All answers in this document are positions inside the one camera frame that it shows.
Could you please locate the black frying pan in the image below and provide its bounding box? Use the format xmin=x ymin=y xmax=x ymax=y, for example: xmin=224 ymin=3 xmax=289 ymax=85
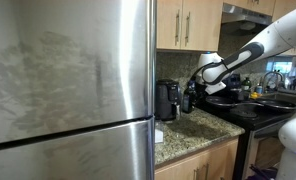
xmin=205 ymin=95 xmax=266 ymax=110
xmin=236 ymin=98 xmax=296 ymax=113

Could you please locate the kitchen window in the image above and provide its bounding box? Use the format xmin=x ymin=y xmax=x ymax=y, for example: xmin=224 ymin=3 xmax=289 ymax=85
xmin=266 ymin=55 xmax=296 ymax=82

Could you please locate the metal cabinet bar handle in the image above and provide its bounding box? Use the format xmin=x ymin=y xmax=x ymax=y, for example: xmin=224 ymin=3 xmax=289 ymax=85
xmin=174 ymin=9 xmax=181 ymax=47
xmin=184 ymin=11 xmax=192 ymax=47

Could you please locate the black coffee maker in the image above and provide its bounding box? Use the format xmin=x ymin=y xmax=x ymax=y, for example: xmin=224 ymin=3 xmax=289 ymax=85
xmin=154 ymin=78 xmax=183 ymax=122

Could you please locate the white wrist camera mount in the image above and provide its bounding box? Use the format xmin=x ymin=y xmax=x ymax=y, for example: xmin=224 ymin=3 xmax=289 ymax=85
xmin=205 ymin=81 xmax=228 ymax=95

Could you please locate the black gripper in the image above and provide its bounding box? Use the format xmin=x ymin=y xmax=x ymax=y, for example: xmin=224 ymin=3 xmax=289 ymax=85
xmin=195 ymin=75 xmax=209 ymax=103

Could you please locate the dark olive oil bottle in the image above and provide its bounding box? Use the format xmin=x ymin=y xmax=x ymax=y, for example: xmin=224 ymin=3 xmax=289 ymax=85
xmin=182 ymin=79 xmax=198 ymax=114

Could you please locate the clear white plastic container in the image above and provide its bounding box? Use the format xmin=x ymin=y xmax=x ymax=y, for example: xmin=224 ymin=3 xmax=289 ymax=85
xmin=154 ymin=120 xmax=165 ymax=144

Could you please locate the stainless steel range hood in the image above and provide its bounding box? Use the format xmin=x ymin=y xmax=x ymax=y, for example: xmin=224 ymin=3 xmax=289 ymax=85
xmin=221 ymin=2 xmax=274 ymax=36

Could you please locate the chrome sink faucet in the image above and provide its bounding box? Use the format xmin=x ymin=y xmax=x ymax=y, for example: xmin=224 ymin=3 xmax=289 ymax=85
xmin=261 ymin=70 xmax=286 ymax=94

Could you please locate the green dish soap bottle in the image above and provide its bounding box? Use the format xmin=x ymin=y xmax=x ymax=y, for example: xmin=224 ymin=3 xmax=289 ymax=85
xmin=241 ymin=77 xmax=252 ymax=93

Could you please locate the stainless steel refrigerator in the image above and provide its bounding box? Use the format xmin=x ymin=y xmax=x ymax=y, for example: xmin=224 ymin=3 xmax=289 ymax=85
xmin=0 ymin=0 xmax=157 ymax=180

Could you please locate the steel kitchen sink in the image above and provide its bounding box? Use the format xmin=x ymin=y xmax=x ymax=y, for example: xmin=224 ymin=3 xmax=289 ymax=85
xmin=259 ymin=91 xmax=296 ymax=105

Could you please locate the black stove with oven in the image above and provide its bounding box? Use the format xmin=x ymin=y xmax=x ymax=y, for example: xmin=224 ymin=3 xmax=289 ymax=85
xmin=196 ymin=94 xmax=296 ymax=180

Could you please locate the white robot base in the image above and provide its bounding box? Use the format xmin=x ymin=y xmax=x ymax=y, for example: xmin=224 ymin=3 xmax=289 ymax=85
xmin=275 ymin=103 xmax=296 ymax=180

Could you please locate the light wood cabinet door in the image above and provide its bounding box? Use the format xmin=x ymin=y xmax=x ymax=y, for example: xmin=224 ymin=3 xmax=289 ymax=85
xmin=181 ymin=0 xmax=224 ymax=52
xmin=156 ymin=0 xmax=183 ymax=50

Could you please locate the wood base cabinet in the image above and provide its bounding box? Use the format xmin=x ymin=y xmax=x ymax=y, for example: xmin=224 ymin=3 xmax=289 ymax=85
xmin=154 ymin=136 xmax=240 ymax=180

